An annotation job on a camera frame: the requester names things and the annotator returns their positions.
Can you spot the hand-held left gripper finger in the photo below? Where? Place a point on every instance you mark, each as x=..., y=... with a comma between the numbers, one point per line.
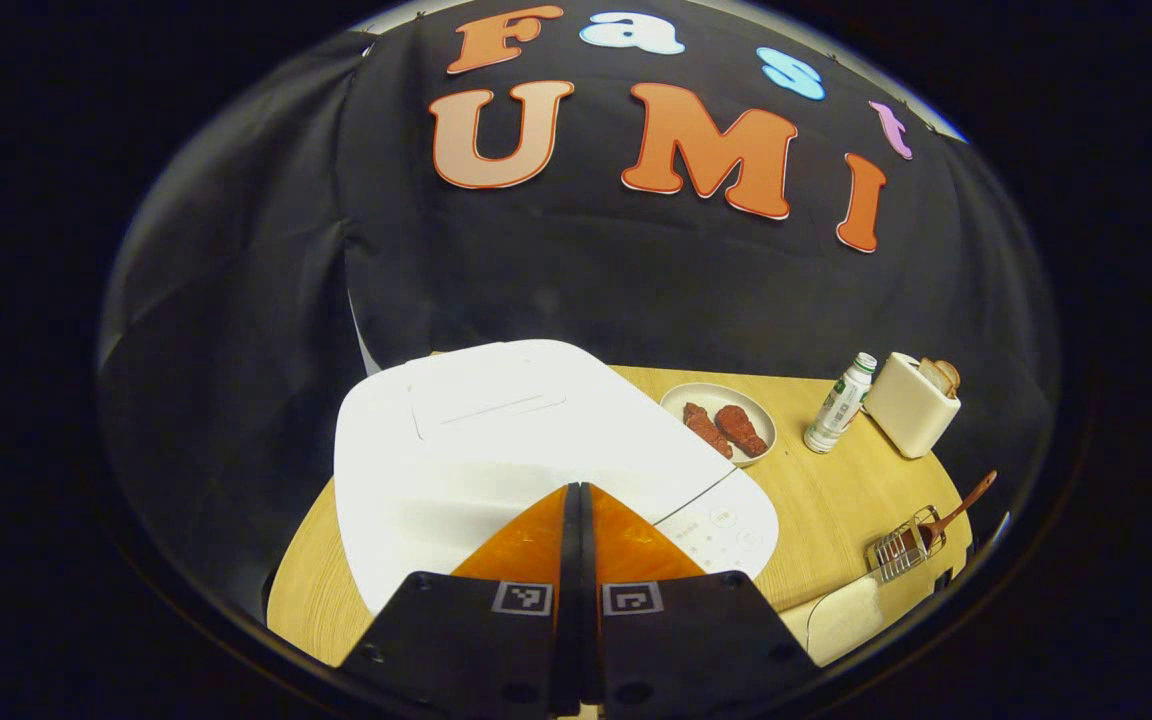
x=588, y=600
x=572, y=580

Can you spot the white rice cooker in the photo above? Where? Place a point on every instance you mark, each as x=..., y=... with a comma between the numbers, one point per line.
x=496, y=440

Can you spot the brown wooden spoon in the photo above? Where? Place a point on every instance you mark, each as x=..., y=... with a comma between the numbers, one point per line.
x=966, y=500

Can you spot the red-brown meat piece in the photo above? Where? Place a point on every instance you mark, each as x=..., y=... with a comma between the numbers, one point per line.
x=704, y=425
x=741, y=430

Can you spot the beige oval plate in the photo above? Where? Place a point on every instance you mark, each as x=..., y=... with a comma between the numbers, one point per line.
x=686, y=395

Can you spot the black backdrop cloth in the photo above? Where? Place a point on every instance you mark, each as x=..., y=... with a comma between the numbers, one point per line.
x=536, y=270

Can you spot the white green-label bottle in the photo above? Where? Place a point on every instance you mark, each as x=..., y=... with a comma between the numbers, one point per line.
x=836, y=410

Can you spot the cream toaster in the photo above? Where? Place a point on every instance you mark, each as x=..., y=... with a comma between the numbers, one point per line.
x=906, y=410

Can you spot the toast slice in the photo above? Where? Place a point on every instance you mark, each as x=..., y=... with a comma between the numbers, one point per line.
x=948, y=376
x=930, y=376

